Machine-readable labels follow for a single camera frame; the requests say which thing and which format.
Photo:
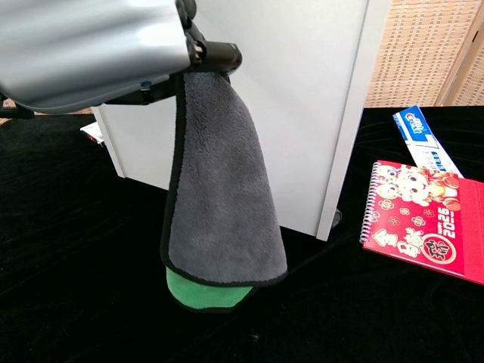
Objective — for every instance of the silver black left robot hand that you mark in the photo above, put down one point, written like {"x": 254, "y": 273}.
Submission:
{"x": 87, "y": 49}

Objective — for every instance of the gray-green microfiber cloth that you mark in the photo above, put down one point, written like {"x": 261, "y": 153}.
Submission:
{"x": 223, "y": 189}

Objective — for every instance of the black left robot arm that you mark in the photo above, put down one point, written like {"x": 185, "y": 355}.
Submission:
{"x": 15, "y": 109}

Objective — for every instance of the white cabinet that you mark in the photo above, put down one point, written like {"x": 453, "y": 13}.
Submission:
{"x": 302, "y": 113}

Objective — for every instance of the small white red box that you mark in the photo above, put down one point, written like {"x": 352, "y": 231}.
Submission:
{"x": 93, "y": 133}

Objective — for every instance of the black velvet tablecloth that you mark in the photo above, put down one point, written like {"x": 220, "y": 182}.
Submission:
{"x": 75, "y": 227}

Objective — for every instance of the blue white toothpaste box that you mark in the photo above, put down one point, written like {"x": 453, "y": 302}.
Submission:
{"x": 419, "y": 132}

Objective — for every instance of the red spiral desk calendar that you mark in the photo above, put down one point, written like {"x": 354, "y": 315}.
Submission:
{"x": 423, "y": 223}

